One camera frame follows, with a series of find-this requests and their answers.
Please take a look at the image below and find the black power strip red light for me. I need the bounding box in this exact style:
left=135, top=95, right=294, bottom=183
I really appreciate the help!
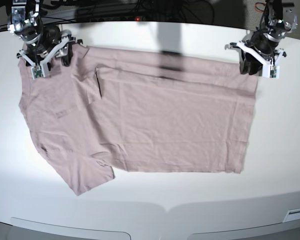
left=77, top=13, right=171, bottom=23

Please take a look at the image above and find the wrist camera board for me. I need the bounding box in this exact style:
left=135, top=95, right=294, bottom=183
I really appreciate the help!
left=30, top=65, right=44, bottom=80
left=261, top=64, right=280, bottom=79

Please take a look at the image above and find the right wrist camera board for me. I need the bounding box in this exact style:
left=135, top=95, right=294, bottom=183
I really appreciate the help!
left=30, top=65, right=44, bottom=80

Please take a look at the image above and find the pink T-shirt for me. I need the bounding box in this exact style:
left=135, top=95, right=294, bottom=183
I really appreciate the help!
left=18, top=44, right=258, bottom=195

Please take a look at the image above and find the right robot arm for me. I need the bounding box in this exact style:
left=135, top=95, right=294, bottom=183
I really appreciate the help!
left=7, top=0, right=82, bottom=79

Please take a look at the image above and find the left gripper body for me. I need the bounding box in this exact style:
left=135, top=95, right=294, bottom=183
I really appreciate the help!
left=225, top=32, right=287, bottom=66

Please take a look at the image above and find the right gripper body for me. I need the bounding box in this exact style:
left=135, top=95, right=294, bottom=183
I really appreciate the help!
left=23, top=29, right=83, bottom=63

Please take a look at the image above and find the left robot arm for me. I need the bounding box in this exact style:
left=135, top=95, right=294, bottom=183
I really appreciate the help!
left=226, top=0, right=298, bottom=79

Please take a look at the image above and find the white label plate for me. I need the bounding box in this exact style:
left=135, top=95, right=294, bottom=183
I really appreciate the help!
left=283, top=208, right=300, bottom=223

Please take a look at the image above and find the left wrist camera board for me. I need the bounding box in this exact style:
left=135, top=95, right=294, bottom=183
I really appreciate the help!
left=261, top=64, right=280, bottom=79

